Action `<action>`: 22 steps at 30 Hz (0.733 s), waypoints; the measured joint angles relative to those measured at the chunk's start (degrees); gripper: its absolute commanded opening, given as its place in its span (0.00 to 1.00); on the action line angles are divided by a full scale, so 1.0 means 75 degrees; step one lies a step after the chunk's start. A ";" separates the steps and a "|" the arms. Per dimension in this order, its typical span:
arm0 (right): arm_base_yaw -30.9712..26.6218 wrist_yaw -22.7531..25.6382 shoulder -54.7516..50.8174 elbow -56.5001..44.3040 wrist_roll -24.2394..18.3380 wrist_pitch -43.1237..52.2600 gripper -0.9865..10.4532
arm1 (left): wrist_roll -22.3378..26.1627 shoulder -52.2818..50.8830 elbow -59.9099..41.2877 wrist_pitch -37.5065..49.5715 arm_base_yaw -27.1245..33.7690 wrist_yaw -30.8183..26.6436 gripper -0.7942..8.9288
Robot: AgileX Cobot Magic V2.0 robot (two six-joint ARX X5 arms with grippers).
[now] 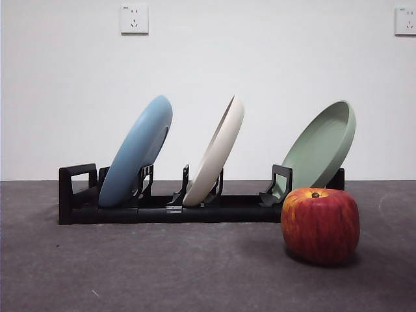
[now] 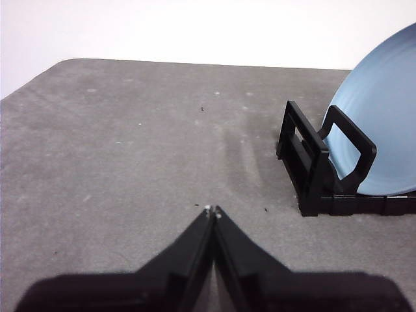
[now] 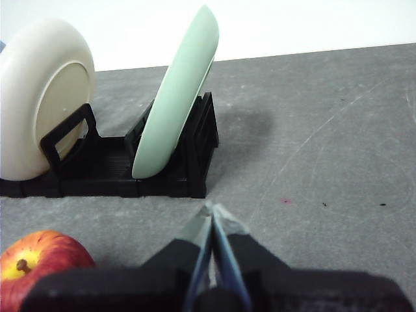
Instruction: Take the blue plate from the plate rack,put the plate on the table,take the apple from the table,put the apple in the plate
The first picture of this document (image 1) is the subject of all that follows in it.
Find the blue plate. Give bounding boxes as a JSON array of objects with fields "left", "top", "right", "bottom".
[{"left": 98, "top": 94, "right": 174, "bottom": 208}]

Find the red apple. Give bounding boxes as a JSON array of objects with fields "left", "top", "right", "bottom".
[{"left": 280, "top": 187, "right": 361, "bottom": 265}]

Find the beige plate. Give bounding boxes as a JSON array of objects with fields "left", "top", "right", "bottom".
[{"left": 182, "top": 95, "right": 245, "bottom": 207}]

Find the black plate rack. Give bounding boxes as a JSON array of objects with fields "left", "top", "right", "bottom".
[{"left": 58, "top": 163, "right": 345, "bottom": 226}]

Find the green plate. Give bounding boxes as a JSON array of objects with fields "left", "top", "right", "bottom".
[{"left": 281, "top": 100, "right": 357, "bottom": 199}]

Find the white wall socket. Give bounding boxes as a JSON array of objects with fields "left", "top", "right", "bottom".
[
  {"left": 120, "top": 4, "right": 150, "bottom": 36},
  {"left": 395, "top": 6, "right": 416, "bottom": 36}
]

